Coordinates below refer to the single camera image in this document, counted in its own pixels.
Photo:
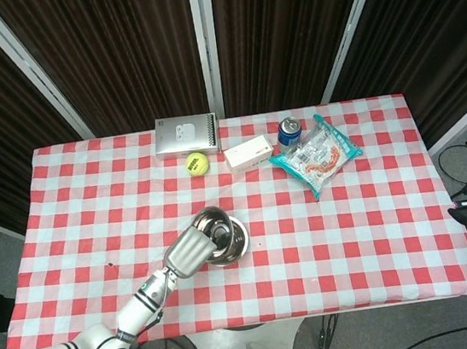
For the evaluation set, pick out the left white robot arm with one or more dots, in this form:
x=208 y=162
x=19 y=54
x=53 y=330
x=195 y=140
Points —
x=135 y=314

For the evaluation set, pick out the teal clear snack packet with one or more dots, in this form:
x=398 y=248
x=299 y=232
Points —
x=317 y=159

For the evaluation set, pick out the white partition frame post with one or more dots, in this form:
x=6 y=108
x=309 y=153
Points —
x=351 y=25
x=205 y=45
x=30 y=68

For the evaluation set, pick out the small white carton box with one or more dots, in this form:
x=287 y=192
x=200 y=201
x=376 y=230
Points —
x=248 y=153

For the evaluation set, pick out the blue drink can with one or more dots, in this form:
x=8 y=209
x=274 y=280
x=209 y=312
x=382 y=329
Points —
x=289 y=135

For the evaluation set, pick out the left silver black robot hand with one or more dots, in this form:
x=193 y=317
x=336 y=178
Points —
x=187 y=251

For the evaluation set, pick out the silver earbuds box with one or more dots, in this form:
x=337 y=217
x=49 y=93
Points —
x=186 y=140

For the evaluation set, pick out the red white checked tablecloth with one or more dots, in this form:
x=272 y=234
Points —
x=316 y=280

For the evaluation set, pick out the yellow tennis ball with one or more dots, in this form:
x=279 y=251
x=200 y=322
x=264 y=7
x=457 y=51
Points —
x=196 y=164

